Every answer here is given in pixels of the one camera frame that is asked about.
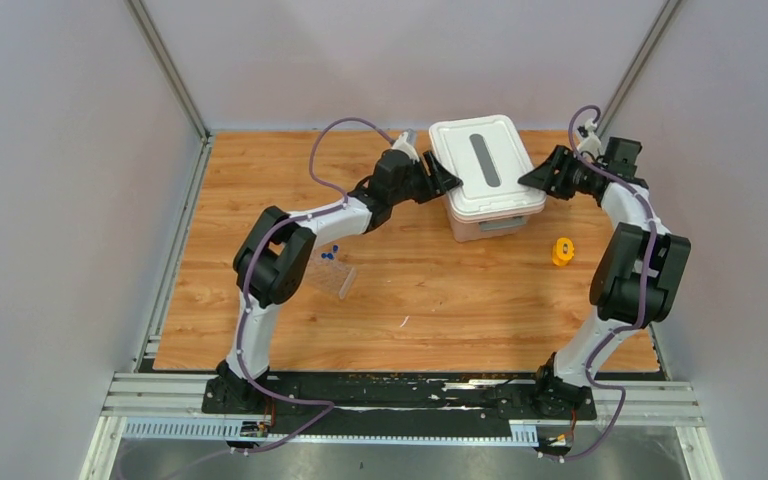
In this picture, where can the white plastic lid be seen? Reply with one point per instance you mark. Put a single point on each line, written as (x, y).
(489, 157)

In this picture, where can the pink plastic bin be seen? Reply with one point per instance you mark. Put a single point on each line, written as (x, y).
(489, 224)

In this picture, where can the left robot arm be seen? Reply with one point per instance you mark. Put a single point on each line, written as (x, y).
(271, 263)

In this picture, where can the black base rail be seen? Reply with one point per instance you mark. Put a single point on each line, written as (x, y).
(396, 404)

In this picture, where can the clear test tube rack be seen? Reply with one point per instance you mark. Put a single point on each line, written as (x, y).
(333, 277)

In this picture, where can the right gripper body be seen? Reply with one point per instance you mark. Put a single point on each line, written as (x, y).
(580, 176)

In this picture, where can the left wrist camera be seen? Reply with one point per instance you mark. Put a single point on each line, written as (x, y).
(406, 143)

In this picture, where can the yellow plastic block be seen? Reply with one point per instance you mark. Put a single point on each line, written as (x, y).
(563, 252)

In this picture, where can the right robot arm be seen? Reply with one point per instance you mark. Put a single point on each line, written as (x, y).
(636, 280)

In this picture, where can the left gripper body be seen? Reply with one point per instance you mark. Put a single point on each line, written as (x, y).
(418, 187)

